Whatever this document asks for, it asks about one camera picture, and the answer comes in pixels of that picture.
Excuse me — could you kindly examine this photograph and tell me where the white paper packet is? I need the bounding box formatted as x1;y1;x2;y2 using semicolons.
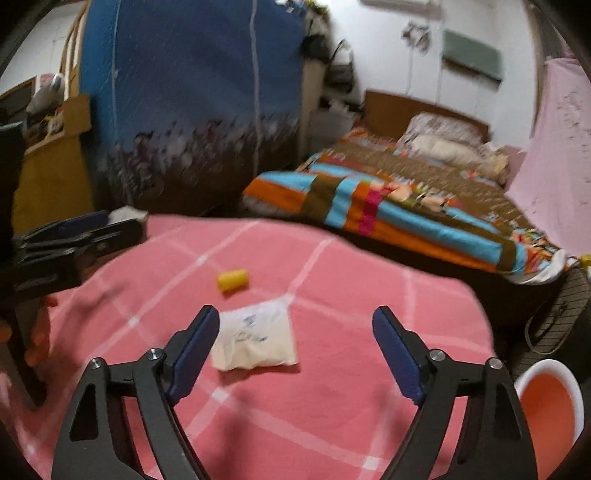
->
211;297;298;372

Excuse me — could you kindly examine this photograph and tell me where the white red trash bin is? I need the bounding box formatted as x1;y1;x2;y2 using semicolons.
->
515;359;585;479

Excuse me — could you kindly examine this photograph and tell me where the person's left hand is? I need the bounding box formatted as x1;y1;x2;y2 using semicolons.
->
24;295;59;367

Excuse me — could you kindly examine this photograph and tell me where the wooden cabinet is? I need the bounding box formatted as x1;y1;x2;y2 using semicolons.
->
12;94;95;235

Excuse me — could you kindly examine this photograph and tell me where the checked handbag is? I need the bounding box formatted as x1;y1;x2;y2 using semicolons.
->
520;268;590;370

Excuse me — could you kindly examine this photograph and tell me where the blue fabric wardrobe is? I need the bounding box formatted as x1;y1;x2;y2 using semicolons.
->
80;1;304;216

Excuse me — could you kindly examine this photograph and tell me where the pink checked tablecloth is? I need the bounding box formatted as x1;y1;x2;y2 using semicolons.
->
1;216;493;479

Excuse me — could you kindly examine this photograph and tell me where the pink hanging sheet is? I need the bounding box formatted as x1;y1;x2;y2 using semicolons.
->
508;58;590;257

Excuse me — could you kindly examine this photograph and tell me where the colourful striped bed blanket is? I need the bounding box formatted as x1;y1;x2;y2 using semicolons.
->
242;128;569;285

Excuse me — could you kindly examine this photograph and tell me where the hanging grey bag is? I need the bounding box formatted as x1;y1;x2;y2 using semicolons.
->
324;39;356;94

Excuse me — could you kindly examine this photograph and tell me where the floral pillow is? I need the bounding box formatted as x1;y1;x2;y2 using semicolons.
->
397;112;510;187

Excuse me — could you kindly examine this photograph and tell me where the wooden headboard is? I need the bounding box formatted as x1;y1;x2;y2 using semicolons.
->
363;89;490;141

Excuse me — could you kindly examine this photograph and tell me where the white air conditioner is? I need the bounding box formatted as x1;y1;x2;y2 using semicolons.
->
362;0;440;10

